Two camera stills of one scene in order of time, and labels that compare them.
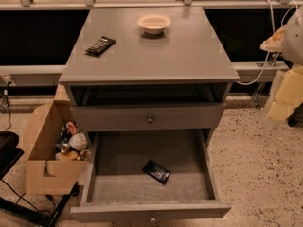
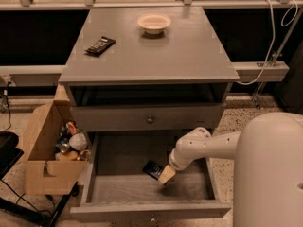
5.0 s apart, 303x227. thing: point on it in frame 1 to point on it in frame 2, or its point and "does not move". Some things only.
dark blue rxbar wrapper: [157, 171] does not move
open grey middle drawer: [117, 189] does not move
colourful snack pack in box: [69, 129] does not move
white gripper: [294, 43] to [174, 164]
